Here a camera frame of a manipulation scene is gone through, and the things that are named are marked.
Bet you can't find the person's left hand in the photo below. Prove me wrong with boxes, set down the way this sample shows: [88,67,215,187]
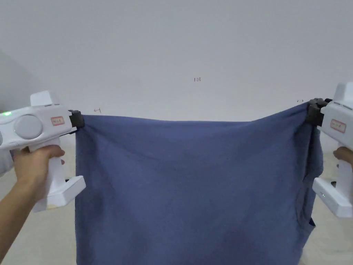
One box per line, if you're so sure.
[12,145,66,206]

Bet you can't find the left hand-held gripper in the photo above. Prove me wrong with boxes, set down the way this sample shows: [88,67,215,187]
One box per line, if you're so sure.
[0,92,87,213]

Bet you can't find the person's left forearm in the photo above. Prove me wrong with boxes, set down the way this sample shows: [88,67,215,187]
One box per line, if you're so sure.
[0,180,39,241]

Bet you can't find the dark blue shirt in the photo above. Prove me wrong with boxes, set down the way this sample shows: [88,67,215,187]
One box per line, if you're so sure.
[75,101,324,265]

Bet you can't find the person's right hand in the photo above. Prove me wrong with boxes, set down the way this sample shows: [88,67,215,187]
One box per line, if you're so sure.
[333,146,353,169]

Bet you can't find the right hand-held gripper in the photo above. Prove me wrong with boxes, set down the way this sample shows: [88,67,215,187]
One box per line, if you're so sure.
[307,81,353,218]

